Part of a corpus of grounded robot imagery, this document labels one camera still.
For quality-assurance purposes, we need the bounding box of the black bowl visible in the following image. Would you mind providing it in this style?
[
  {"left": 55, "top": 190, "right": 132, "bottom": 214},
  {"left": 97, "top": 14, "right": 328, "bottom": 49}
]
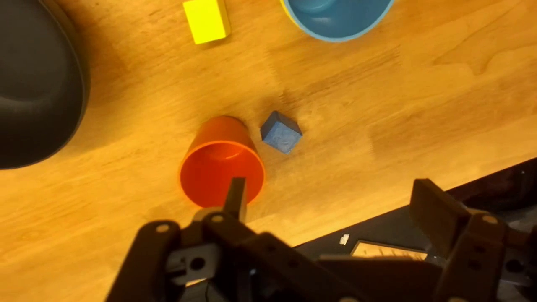
[{"left": 0, "top": 0, "right": 90, "bottom": 170}]

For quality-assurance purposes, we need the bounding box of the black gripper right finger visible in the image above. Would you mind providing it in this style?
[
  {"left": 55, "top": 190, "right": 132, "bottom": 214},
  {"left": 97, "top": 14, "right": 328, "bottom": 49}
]
[{"left": 412, "top": 179, "right": 509, "bottom": 302}]

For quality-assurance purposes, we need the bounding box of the blue plastic cup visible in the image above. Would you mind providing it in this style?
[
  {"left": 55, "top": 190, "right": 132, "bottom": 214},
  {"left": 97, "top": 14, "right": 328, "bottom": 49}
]
[{"left": 278, "top": 0, "right": 395, "bottom": 44}]

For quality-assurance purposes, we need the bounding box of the blue cube block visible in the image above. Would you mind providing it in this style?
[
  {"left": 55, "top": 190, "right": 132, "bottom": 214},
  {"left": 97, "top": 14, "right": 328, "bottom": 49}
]
[{"left": 258, "top": 110, "right": 303, "bottom": 157}]

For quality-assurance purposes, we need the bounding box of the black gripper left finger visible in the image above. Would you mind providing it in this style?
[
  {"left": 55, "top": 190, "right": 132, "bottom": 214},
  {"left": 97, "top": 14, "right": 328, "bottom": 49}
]
[{"left": 105, "top": 177, "right": 365, "bottom": 302}]

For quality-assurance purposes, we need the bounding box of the wooden toy block bar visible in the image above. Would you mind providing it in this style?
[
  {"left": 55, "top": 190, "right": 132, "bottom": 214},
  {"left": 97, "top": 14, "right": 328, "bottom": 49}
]
[{"left": 350, "top": 241, "right": 429, "bottom": 263}]

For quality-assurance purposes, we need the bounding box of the orange plastic cup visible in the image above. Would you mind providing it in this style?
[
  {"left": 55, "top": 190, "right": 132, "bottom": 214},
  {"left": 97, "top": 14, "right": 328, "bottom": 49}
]
[{"left": 177, "top": 115, "right": 268, "bottom": 211}]

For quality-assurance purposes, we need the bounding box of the black low table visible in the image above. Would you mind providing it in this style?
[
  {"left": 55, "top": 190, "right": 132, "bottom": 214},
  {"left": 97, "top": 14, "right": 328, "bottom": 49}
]
[{"left": 293, "top": 162, "right": 537, "bottom": 302}]

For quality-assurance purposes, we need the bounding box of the yellow cube block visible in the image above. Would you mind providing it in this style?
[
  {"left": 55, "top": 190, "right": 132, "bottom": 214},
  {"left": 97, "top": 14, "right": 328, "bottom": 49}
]
[{"left": 181, "top": 0, "right": 231, "bottom": 46}]

